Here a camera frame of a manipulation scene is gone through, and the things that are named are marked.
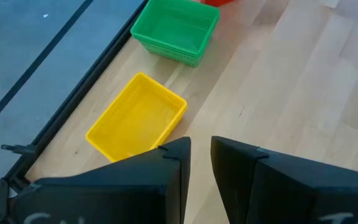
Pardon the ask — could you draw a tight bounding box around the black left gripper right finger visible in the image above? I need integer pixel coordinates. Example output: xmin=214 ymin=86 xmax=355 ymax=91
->
xmin=210 ymin=136 xmax=358 ymax=224

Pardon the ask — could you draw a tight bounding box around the green plastic mesh basket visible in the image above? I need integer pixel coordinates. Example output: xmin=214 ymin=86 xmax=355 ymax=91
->
xmin=130 ymin=0 xmax=221 ymax=59
xmin=134 ymin=34 xmax=213 ymax=68

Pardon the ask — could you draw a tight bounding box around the red plastic mesh basket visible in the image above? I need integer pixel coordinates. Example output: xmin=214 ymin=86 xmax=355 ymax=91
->
xmin=202 ymin=0 xmax=235 ymax=7

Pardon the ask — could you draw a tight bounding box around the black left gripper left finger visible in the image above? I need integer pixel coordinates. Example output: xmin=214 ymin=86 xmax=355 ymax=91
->
xmin=9 ymin=136 xmax=192 ymax=224

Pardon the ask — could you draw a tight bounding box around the yellow plastic mesh basket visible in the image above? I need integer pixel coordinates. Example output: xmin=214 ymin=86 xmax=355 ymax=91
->
xmin=85 ymin=72 xmax=188 ymax=163

